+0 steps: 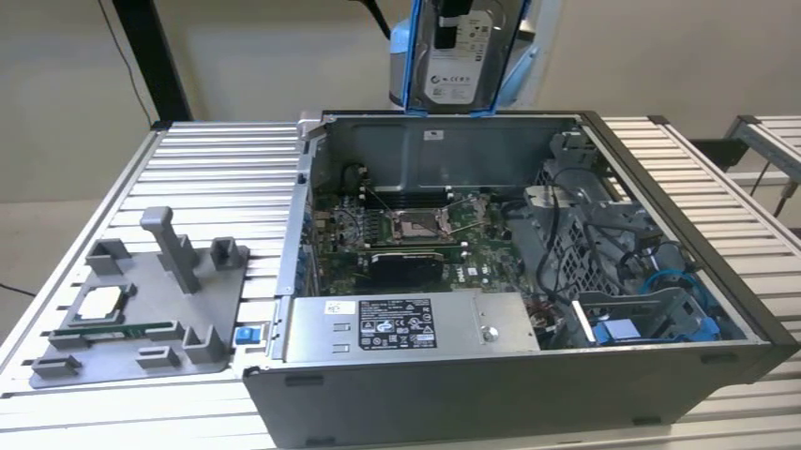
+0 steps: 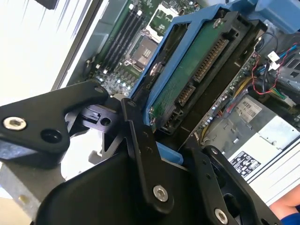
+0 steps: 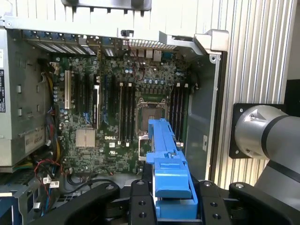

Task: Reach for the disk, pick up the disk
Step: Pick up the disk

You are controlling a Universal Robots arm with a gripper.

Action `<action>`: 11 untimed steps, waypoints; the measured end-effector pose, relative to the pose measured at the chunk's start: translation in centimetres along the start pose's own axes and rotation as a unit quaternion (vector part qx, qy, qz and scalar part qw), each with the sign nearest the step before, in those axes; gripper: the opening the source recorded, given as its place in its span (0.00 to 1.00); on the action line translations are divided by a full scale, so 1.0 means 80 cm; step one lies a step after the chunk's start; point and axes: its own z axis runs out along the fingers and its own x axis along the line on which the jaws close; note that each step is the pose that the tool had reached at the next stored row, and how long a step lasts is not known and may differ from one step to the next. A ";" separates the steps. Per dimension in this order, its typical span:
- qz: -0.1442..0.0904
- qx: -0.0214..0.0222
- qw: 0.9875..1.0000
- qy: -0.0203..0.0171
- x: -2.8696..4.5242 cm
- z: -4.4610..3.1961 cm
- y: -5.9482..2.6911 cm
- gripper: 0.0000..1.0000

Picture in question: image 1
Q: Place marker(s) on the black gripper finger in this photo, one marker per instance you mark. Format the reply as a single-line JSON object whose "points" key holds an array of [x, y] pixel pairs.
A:
{"points": [[448, 33]]}

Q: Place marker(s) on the hard disk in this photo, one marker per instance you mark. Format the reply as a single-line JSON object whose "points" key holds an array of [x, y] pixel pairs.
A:
{"points": [[457, 75]]}

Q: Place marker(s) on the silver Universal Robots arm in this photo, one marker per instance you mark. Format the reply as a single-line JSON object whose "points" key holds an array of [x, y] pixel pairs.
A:
{"points": [[397, 79]]}

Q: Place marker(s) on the gray disk bay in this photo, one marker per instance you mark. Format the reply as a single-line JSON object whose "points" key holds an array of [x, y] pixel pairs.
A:
{"points": [[670, 304]]}

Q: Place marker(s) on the blue disk carrier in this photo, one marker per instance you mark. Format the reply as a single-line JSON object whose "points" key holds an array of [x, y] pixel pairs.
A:
{"points": [[616, 332]]}

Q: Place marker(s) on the black RAM slot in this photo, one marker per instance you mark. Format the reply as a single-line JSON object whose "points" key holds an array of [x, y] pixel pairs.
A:
{"points": [[411, 243], [413, 189]]}

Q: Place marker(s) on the thin locking lever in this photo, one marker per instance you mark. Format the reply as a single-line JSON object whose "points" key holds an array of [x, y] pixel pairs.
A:
{"points": [[385, 202]]}

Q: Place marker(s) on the CPU socket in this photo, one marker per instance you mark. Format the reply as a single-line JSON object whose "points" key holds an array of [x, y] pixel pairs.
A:
{"points": [[416, 228]]}

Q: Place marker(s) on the green motherboard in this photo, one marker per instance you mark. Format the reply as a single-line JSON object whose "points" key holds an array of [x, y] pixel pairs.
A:
{"points": [[488, 255]]}

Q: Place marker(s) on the black box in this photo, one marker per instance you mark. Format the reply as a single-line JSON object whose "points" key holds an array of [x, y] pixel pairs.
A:
{"points": [[720, 152]]}

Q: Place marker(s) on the black graphics card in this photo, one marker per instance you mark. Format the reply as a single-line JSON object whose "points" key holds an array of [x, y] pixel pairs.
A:
{"points": [[407, 269]]}

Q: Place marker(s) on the gray metal drive cage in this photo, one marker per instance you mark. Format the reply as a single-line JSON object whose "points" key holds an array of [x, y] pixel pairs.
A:
{"points": [[583, 253]]}

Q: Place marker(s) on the slatted metal side table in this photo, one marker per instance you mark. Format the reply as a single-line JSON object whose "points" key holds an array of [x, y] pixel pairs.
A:
{"points": [[774, 136]]}

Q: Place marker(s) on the silver power supply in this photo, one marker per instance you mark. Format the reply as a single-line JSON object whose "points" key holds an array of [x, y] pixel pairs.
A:
{"points": [[313, 328]]}

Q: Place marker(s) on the small blue clamp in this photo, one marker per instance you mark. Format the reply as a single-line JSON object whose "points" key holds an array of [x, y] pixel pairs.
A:
{"points": [[246, 336]]}

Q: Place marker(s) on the gray parts rack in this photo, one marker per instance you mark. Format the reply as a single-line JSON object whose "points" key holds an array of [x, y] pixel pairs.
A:
{"points": [[157, 300]]}

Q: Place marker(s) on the open black PC case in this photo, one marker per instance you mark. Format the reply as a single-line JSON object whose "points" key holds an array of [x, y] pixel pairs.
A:
{"points": [[439, 398]]}

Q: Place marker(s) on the silver CPU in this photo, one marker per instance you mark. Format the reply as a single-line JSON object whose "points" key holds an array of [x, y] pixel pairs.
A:
{"points": [[104, 304]]}

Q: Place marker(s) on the green RAM stick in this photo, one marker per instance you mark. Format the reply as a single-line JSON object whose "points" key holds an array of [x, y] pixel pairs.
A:
{"points": [[113, 330]]}

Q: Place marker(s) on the black upright post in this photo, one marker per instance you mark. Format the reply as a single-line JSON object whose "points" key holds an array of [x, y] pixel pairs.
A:
{"points": [[164, 56]]}

